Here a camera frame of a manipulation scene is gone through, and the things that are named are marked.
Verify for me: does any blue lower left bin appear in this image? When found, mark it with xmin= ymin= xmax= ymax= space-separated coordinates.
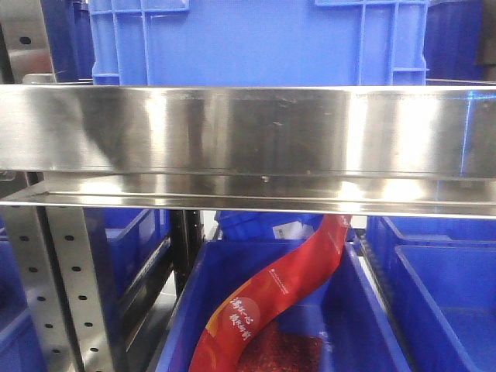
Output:
xmin=103 ymin=208 xmax=170 ymax=297

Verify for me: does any light blue upper crate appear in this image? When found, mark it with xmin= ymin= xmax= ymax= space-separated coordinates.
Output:
xmin=88 ymin=1 xmax=429 ymax=86

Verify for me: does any perforated steel upright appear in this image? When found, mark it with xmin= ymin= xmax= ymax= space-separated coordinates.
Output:
xmin=1 ymin=206 xmax=126 ymax=371

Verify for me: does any blue lower middle bin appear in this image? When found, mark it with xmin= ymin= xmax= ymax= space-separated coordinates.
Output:
xmin=156 ymin=240 xmax=410 ymax=371

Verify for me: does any stainless steel shelf beam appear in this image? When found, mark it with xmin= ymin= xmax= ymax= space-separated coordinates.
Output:
xmin=1 ymin=84 xmax=495 ymax=219

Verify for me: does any blue bin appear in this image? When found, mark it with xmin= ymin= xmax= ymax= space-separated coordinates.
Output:
xmin=156 ymin=240 xmax=410 ymax=371
xmin=365 ymin=216 xmax=495 ymax=371
xmin=103 ymin=208 xmax=170 ymax=297

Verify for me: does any red snack bag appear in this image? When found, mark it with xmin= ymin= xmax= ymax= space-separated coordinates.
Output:
xmin=188 ymin=215 xmax=351 ymax=371

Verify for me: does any blue lower right bin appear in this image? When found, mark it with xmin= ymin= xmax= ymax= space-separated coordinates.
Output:
xmin=365 ymin=216 xmax=495 ymax=371

